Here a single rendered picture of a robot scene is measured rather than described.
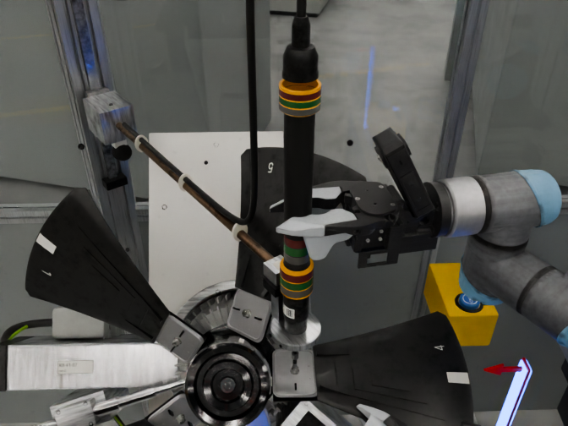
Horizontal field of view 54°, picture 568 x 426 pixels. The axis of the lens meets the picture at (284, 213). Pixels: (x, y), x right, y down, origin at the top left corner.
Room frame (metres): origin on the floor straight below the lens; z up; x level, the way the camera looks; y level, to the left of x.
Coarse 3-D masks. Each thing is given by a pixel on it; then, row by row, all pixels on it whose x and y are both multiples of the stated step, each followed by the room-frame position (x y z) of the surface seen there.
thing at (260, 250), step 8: (120, 128) 0.98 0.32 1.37; (128, 136) 0.94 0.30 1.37; (144, 152) 0.89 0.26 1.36; (152, 160) 0.86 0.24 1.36; (160, 160) 0.85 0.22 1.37; (168, 168) 0.82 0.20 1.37; (176, 176) 0.79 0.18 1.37; (184, 184) 0.77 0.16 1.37; (192, 192) 0.75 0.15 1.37; (200, 200) 0.72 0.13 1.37; (208, 208) 0.70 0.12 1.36; (216, 216) 0.68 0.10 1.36; (224, 216) 0.68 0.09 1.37; (224, 224) 0.67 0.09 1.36; (232, 224) 0.66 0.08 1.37; (240, 232) 0.64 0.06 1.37; (248, 240) 0.62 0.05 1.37; (256, 248) 0.60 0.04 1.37; (264, 248) 0.60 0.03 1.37; (264, 256) 0.59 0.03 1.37; (272, 256) 0.58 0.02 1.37
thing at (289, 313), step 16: (304, 32) 0.53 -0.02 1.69; (288, 48) 0.53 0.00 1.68; (304, 48) 0.53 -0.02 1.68; (288, 64) 0.52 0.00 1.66; (304, 64) 0.52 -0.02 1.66; (288, 80) 0.52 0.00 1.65; (304, 80) 0.52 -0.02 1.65; (288, 304) 0.52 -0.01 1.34; (304, 304) 0.52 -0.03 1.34; (288, 320) 0.52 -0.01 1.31; (304, 320) 0.52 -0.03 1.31
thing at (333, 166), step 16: (320, 160) 0.72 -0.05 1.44; (320, 176) 0.70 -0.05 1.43; (336, 176) 0.69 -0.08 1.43; (352, 176) 0.68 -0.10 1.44; (272, 192) 0.71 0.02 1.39; (256, 208) 0.71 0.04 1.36; (256, 224) 0.69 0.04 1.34; (272, 224) 0.67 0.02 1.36; (256, 240) 0.67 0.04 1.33; (272, 240) 0.65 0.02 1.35; (240, 256) 0.67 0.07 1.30; (256, 256) 0.65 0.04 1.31; (240, 272) 0.65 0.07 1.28; (256, 272) 0.63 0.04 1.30; (240, 288) 0.63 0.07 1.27; (256, 288) 0.61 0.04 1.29
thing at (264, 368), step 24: (216, 336) 0.60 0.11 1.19; (240, 336) 0.56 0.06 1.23; (192, 360) 0.51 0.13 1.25; (216, 360) 0.51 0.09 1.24; (240, 360) 0.51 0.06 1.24; (264, 360) 0.51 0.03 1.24; (192, 384) 0.48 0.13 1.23; (216, 384) 0.49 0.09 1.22; (240, 384) 0.49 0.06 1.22; (264, 384) 0.48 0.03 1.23; (192, 408) 0.46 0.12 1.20; (216, 408) 0.46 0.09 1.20; (240, 408) 0.47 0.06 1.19; (264, 408) 0.46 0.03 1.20
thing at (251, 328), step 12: (240, 300) 0.62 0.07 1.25; (252, 300) 0.60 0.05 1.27; (264, 300) 0.59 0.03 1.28; (240, 312) 0.60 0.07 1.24; (252, 312) 0.59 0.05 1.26; (264, 312) 0.57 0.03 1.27; (228, 324) 0.60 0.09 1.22; (240, 324) 0.59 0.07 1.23; (252, 324) 0.57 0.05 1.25; (264, 324) 0.56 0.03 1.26; (252, 336) 0.56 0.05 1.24
